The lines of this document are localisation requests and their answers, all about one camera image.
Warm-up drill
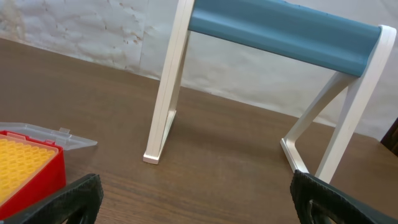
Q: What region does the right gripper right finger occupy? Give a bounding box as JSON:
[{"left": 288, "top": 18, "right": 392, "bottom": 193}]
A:
[{"left": 289, "top": 169, "right": 398, "bottom": 224}]

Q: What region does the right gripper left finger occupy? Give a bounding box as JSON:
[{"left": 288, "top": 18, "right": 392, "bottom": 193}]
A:
[{"left": 0, "top": 173, "right": 104, "bottom": 224}]

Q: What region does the red and yellow tip box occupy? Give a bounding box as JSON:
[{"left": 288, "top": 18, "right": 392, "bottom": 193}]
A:
[{"left": 0, "top": 122, "right": 98, "bottom": 220}]

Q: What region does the white and blue stand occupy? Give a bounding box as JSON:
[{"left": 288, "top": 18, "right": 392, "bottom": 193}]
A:
[{"left": 142, "top": 0, "right": 398, "bottom": 184}]

